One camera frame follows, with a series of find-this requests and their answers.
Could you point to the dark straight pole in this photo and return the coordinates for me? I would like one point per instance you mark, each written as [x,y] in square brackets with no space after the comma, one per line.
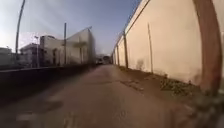
[65,43]

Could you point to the weedy dirt strip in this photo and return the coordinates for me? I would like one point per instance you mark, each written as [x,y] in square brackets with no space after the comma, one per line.
[176,87]

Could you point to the grey-brown paved road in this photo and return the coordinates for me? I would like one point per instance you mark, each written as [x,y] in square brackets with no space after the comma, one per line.
[100,100]

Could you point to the long low building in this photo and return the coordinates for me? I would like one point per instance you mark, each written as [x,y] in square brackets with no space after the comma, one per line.
[6,56]

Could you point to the dark multi-storey building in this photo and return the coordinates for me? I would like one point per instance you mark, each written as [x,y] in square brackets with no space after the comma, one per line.
[46,50]

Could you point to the large pale building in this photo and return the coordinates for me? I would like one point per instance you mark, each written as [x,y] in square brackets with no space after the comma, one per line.
[80,46]

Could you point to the low dark wall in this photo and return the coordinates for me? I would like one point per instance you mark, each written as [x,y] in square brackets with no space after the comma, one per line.
[36,78]

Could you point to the tall dark curved pole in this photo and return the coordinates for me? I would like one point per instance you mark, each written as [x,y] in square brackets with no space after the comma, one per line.
[18,33]

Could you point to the tall cream boundary wall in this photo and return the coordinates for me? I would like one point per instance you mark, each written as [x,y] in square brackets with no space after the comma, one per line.
[166,40]

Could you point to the low grey building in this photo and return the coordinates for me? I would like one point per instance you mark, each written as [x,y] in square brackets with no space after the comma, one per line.
[29,55]

